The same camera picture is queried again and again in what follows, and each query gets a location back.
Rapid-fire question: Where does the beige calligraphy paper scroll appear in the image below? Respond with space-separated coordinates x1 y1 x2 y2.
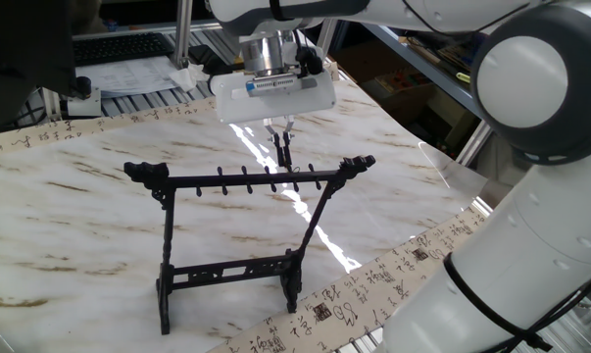
0 56 495 353

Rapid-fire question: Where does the black computer keyboard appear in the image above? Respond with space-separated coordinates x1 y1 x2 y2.
72 31 176 69

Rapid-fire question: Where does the white slanted post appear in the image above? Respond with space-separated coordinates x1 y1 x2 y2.
454 120 495 168

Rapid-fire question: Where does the glossy marble pattern sheet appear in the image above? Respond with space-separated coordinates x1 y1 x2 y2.
0 77 490 353

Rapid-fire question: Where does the black computer monitor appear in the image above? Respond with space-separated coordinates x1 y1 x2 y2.
0 0 78 126

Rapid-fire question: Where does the grey blue shelf beam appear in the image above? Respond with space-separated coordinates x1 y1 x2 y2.
363 23 485 122

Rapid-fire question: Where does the white bracket black knob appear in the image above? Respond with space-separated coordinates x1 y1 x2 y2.
59 76 103 119

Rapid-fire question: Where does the aluminium frame post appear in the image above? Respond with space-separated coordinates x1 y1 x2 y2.
318 18 339 58
173 0 194 69

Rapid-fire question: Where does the black wooden pen rack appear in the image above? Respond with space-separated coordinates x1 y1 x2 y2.
123 154 377 336

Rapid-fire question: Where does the brown cardboard box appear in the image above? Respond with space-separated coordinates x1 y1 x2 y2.
333 38 453 148

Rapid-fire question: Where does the printed paper stack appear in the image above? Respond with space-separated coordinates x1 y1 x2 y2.
74 54 186 99

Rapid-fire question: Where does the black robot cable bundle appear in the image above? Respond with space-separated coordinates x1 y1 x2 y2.
268 0 591 353

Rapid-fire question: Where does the black cable strap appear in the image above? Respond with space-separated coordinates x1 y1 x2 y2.
442 253 554 352

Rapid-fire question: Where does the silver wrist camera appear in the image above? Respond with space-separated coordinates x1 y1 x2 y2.
245 73 319 98

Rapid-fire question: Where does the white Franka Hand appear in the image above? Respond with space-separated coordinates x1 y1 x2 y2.
209 68 338 168

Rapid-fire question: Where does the white tissue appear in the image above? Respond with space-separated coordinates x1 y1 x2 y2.
170 62 212 93

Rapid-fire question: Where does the colourful printed box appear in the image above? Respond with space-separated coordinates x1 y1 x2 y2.
372 66 436 97

